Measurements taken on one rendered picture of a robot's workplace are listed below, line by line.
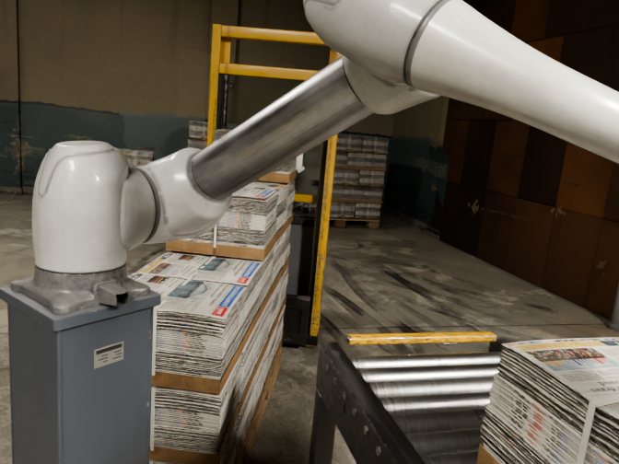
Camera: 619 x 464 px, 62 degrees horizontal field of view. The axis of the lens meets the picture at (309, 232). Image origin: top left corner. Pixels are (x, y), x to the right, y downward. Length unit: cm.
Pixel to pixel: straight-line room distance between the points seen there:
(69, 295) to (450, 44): 71
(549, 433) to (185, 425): 102
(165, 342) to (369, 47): 107
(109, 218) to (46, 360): 26
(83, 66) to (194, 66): 158
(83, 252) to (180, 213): 19
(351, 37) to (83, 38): 798
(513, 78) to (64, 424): 87
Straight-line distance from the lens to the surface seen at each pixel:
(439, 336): 145
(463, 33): 56
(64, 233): 94
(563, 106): 55
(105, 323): 99
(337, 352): 130
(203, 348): 144
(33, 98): 859
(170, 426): 158
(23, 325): 106
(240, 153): 91
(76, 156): 94
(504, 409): 90
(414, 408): 114
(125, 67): 842
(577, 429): 80
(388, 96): 76
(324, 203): 299
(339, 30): 62
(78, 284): 97
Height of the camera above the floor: 133
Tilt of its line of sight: 11 degrees down
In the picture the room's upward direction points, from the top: 5 degrees clockwise
